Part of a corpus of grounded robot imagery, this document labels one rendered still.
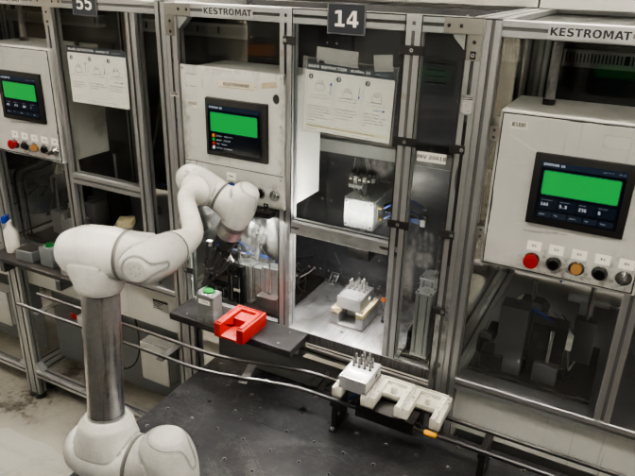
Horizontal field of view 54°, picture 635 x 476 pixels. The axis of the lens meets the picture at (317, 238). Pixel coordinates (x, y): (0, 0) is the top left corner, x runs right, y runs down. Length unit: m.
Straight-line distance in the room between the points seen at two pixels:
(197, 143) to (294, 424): 1.05
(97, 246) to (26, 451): 1.92
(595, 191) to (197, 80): 1.32
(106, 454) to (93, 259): 0.56
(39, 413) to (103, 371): 1.86
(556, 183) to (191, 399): 1.46
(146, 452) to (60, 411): 1.83
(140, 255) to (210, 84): 0.84
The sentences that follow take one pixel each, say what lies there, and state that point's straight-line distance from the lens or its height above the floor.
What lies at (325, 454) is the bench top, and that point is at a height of 0.68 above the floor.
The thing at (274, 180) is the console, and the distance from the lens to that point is 2.14.
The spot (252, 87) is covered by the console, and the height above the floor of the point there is 1.78.
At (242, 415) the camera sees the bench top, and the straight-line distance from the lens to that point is 2.31.
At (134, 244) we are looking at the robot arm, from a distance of 1.60.
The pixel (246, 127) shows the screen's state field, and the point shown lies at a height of 1.65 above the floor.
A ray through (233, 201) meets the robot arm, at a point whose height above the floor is 1.44.
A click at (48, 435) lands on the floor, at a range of 3.48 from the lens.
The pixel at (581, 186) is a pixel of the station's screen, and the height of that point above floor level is 1.63.
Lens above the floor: 2.13
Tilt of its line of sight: 23 degrees down
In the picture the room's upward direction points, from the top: 2 degrees clockwise
